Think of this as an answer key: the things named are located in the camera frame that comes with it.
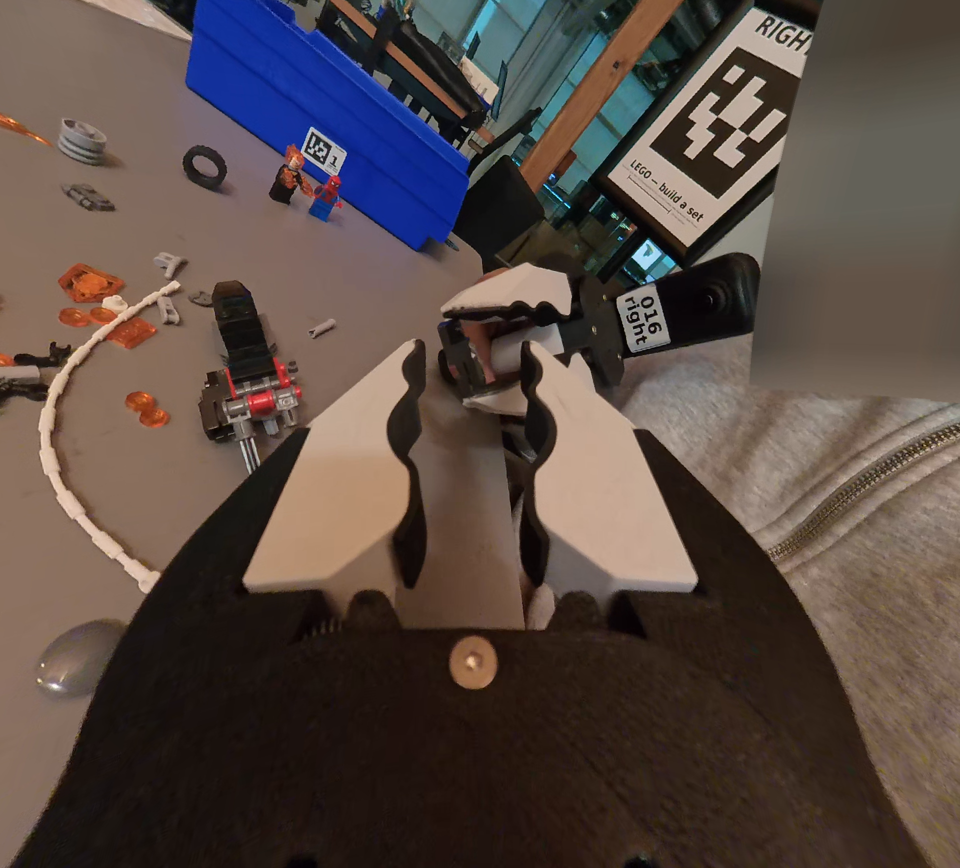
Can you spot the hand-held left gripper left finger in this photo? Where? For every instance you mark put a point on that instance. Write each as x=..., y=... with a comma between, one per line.
x=337, y=508

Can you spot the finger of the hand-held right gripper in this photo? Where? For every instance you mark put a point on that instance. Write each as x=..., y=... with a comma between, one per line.
x=517, y=287
x=555, y=343

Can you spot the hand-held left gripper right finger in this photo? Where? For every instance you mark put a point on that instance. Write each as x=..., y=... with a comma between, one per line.
x=607, y=508

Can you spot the black lego wheel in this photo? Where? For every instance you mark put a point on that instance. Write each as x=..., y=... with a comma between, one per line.
x=450, y=358

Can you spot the black red lego motorcycle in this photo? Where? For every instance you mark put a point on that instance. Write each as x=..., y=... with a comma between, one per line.
x=240, y=358

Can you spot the light grey lego pin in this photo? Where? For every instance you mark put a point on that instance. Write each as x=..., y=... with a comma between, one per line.
x=321, y=328

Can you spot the light grey lego clip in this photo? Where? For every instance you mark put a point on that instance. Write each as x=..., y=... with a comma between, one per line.
x=169, y=311

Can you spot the grey dome lego piece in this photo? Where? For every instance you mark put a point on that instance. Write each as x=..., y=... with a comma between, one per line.
x=75, y=658

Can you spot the white round lego piece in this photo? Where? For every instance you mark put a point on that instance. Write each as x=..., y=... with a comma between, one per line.
x=112, y=304

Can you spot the black lego clip piece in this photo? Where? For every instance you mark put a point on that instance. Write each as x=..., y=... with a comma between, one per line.
x=45, y=356
x=22, y=394

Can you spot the orange faceted lego piece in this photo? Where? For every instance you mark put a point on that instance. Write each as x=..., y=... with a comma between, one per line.
x=91, y=283

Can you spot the black lego tyre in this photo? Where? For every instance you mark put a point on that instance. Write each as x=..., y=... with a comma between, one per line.
x=191, y=167

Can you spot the dark grey lego plate piece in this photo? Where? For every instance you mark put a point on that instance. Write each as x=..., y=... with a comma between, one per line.
x=88, y=197

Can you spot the grey lego wheel hub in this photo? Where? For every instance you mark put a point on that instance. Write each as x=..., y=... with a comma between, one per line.
x=81, y=142

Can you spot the framed black white marker sign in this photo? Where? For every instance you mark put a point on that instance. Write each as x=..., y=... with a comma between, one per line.
x=637, y=185

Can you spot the red blue minifigure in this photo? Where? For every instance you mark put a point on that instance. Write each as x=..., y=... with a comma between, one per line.
x=325, y=200

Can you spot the background work table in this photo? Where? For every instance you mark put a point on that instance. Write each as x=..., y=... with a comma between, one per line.
x=420, y=65

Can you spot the dark grey curved small piece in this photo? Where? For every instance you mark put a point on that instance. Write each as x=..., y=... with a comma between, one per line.
x=201, y=298

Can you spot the flame head minifigure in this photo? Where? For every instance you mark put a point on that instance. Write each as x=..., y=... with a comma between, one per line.
x=285, y=182

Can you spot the orange transparent flat plate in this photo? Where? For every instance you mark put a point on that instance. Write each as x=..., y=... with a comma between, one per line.
x=131, y=334

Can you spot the blue plastic bin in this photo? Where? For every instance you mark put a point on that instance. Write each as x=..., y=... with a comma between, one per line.
x=315, y=103

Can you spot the light grey small connector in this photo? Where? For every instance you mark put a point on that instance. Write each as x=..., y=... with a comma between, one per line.
x=19, y=374

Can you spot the thin orange flame piece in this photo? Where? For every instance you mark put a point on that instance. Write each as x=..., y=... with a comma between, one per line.
x=22, y=129

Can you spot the wooden post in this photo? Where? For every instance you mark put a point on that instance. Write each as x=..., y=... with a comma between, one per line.
x=637, y=35

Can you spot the light grey bracket piece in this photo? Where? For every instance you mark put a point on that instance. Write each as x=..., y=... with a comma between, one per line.
x=169, y=264

